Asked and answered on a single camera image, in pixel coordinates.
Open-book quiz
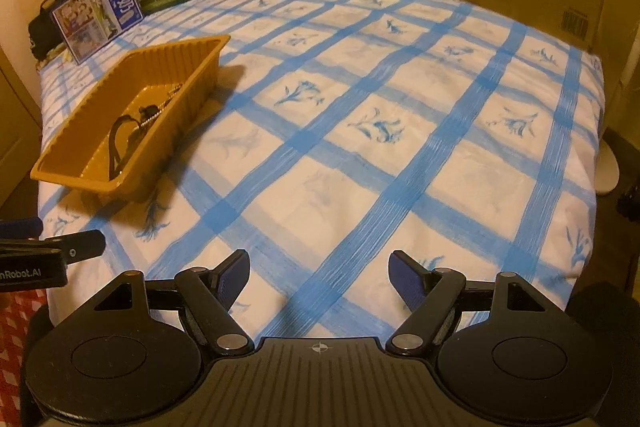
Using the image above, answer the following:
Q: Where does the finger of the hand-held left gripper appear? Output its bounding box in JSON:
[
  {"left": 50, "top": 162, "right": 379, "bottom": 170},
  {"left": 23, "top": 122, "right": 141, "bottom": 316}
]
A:
[
  {"left": 0, "top": 229, "right": 106, "bottom": 266},
  {"left": 0, "top": 216, "right": 44, "bottom": 241}
]

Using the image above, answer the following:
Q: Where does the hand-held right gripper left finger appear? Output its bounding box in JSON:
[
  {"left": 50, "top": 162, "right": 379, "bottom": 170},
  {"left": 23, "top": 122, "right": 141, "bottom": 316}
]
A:
[{"left": 94, "top": 249, "right": 254, "bottom": 355}]

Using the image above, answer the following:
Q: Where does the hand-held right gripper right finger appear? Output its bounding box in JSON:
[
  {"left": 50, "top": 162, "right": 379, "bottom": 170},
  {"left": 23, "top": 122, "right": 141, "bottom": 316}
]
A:
[{"left": 386, "top": 249, "right": 549, "bottom": 355}]

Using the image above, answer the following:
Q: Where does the black strap wristwatch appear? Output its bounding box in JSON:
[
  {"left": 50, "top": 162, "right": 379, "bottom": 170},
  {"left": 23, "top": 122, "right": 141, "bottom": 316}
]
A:
[{"left": 106, "top": 114, "right": 149, "bottom": 182}]

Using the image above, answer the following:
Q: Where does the orange plastic tray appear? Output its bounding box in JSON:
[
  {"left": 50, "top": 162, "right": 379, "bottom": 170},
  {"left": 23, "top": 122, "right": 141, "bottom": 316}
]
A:
[{"left": 29, "top": 34, "right": 232, "bottom": 203}]

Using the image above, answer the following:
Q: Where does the red patterned cloth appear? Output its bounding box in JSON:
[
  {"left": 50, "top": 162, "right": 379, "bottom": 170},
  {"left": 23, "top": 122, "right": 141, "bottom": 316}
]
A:
[{"left": 0, "top": 291, "right": 51, "bottom": 427}]

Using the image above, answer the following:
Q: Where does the wooden wardrobe door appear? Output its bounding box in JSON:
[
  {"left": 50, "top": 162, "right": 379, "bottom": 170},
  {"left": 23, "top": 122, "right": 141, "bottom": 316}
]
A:
[{"left": 0, "top": 46, "right": 44, "bottom": 208}]

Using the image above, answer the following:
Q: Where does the blue checked bedsheet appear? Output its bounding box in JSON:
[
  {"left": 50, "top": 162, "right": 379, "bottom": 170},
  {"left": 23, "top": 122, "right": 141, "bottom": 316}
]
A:
[{"left": 34, "top": 0, "right": 609, "bottom": 344}]

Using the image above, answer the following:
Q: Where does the black bag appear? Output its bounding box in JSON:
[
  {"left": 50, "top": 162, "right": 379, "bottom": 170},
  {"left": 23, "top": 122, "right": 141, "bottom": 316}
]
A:
[{"left": 27, "top": 0, "right": 81, "bottom": 60}]

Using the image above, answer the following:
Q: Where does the blue cartoon milk box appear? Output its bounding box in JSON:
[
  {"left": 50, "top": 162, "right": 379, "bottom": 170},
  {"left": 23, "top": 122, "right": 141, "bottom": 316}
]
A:
[{"left": 51, "top": 0, "right": 144, "bottom": 66}]

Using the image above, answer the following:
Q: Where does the white fan stand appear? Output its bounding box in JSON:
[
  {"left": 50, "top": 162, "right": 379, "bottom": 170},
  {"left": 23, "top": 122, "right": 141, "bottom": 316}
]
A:
[{"left": 594, "top": 129, "right": 622, "bottom": 197}]

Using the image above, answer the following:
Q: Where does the dark object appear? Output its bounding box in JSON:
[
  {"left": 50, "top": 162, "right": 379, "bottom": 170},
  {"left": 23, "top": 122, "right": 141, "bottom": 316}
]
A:
[{"left": 617, "top": 186, "right": 640, "bottom": 219}]

